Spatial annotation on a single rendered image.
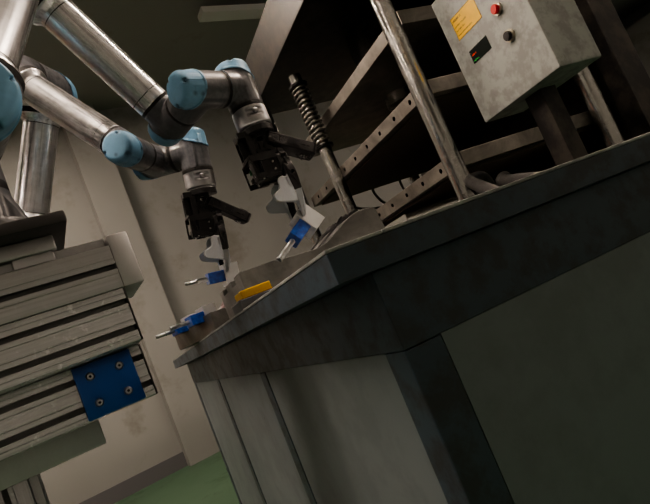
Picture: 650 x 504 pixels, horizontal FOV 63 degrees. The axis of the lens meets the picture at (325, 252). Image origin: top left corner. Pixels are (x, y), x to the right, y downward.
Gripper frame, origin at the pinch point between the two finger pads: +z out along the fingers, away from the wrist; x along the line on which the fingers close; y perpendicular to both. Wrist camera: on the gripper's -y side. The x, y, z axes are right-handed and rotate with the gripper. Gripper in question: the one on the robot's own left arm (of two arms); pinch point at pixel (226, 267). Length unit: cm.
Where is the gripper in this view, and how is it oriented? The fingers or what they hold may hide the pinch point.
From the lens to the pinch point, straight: 135.4
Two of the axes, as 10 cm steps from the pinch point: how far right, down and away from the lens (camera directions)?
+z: 2.1, 9.8, -0.3
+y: -9.0, 1.8, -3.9
